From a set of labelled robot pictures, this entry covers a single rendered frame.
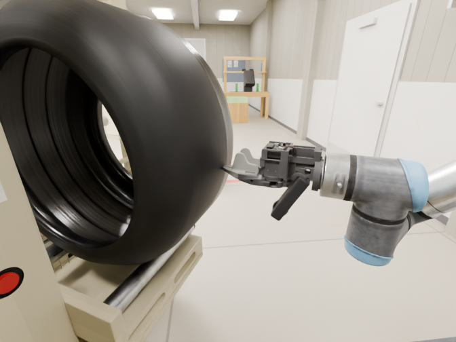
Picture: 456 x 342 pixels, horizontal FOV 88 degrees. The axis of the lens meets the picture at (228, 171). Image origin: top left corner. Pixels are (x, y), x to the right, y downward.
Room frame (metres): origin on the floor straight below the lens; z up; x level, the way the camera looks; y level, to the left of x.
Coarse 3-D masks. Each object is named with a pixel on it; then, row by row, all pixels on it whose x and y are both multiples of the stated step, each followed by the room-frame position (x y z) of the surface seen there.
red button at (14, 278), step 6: (0, 276) 0.26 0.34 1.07; (6, 276) 0.27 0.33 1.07; (12, 276) 0.27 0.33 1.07; (18, 276) 0.28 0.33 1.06; (0, 282) 0.26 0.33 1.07; (6, 282) 0.26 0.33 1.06; (12, 282) 0.27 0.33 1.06; (0, 288) 0.26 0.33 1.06; (6, 288) 0.26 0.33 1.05; (12, 288) 0.27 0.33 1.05
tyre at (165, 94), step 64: (64, 0) 0.45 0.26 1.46; (0, 64) 0.50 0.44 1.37; (64, 64) 0.73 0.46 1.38; (128, 64) 0.39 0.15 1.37; (192, 64) 0.52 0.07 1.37; (64, 128) 0.76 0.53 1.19; (128, 128) 0.37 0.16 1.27; (192, 128) 0.41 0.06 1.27; (64, 192) 0.65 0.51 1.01; (128, 192) 0.75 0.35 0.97; (192, 192) 0.39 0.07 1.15; (128, 256) 0.40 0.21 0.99
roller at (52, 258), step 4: (52, 244) 0.52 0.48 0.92; (48, 248) 0.51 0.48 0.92; (52, 248) 0.51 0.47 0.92; (56, 248) 0.51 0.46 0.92; (60, 248) 0.52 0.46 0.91; (48, 252) 0.49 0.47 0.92; (52, 252) 0.50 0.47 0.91; (56, 252) 0.51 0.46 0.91; (60, 252) 0.51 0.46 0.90; (64, 252) 0.52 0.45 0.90; (68, 252) 0.53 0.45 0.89; (52, 256) 0.49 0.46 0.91; (56, 256) 0.50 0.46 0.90; (60, 256) 0.51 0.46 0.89; (52, 260) 0.49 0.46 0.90; (56, 260) 0.50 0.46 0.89
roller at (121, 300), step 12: (192, 228) 0.62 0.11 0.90; (180, 240) 0.56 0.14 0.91; (168, 252) 0.51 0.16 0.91; (144, 264) 0.45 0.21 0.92; (156, 264) 0.46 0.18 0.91; (132, 276) 0.41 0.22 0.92; (144, 276) 0.42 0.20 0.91; (120, 288) 0.38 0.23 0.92; (132, 288) 0.39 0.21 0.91; (108, 300) 0.35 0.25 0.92; (120, 300) 0.35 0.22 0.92; (132, 300) 0.38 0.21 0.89
